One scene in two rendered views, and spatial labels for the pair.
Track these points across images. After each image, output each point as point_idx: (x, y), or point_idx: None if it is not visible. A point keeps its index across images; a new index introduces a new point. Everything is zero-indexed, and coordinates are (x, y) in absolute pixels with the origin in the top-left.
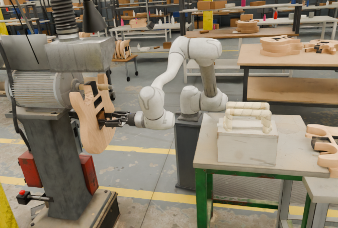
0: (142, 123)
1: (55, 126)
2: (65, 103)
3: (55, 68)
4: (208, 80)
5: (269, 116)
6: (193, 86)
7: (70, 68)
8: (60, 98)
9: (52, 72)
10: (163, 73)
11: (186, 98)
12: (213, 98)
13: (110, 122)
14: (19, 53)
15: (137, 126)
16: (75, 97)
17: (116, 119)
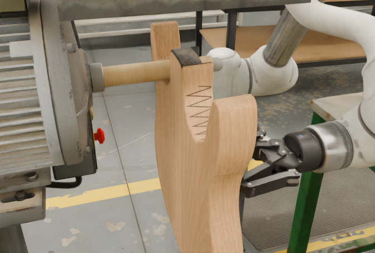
0: (348, 158)
1: (2, 239)
2: (81, 151)
3: None
4: (305, 28)
5: None
6: (230, 49)
7: None
8: (75, 133)
9: (71, 18)
10: (335, 8)
11: (224, 76)
12: (285, 68)
13: (264, 178)
14: None
15: (327, 170)
16: (246, 119)
17: (267, 164)
